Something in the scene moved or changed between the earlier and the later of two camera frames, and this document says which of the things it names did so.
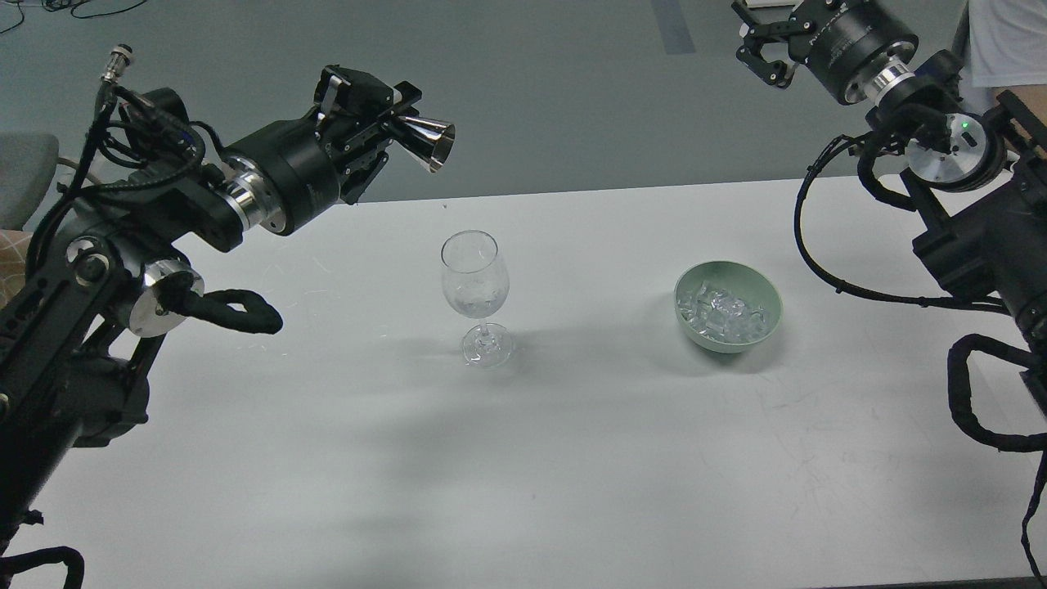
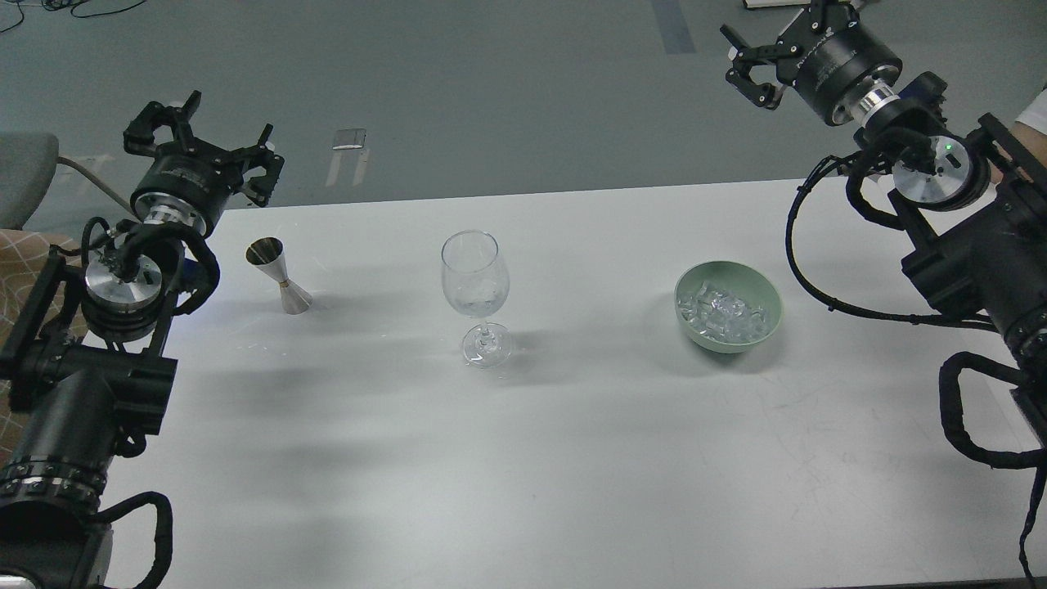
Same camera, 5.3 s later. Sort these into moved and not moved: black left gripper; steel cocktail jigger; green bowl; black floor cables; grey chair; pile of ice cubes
Moved: black left gripper; steel cocktail jigger
Not moved: green bowl; grey chair; pile of ice cubes; black floor cables
